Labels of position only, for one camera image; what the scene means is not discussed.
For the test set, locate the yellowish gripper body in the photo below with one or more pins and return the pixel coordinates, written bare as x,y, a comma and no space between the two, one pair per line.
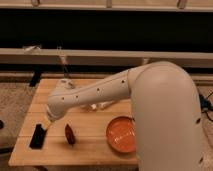
46,123

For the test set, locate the wooden table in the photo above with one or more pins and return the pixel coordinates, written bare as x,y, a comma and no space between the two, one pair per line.
88,127

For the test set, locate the white lying bottle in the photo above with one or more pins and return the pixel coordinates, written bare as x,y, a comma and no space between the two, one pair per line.
97,106

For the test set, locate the orange bowl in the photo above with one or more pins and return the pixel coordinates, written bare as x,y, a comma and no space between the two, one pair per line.
120,134

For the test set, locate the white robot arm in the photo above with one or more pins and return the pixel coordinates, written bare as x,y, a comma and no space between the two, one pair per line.
165,105

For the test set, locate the black rectangular remote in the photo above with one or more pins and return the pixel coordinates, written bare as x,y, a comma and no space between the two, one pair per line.
38,137

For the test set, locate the long wooden shelf rail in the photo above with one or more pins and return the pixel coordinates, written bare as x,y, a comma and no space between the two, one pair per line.
104,58

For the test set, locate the blue device on floor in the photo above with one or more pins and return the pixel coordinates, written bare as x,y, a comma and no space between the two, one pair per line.
205,103

